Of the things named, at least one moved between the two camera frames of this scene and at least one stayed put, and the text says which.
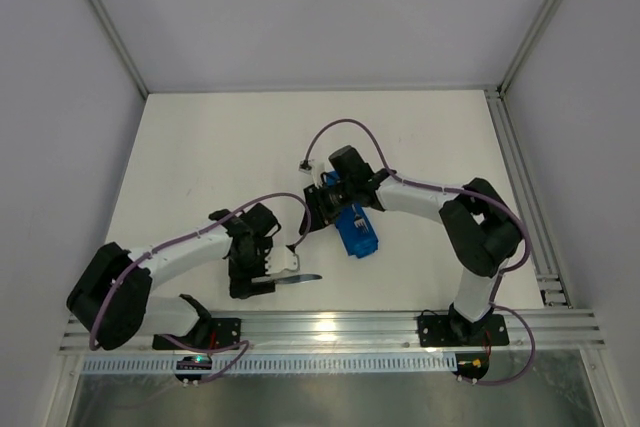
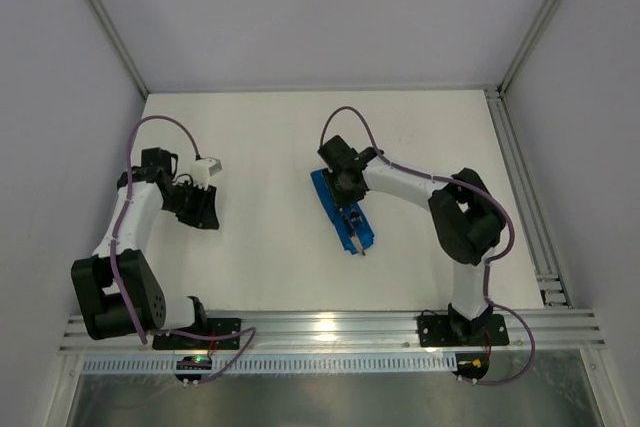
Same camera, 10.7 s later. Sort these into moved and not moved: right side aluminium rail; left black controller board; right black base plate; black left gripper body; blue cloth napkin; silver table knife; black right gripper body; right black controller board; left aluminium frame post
Moved: silver table knife; black left gripper body; black right gripper body
Not moved: right black base plate; right black controller board; blue cloth napkin; left black controller board; right side aluminium rail; left aluminium frame post
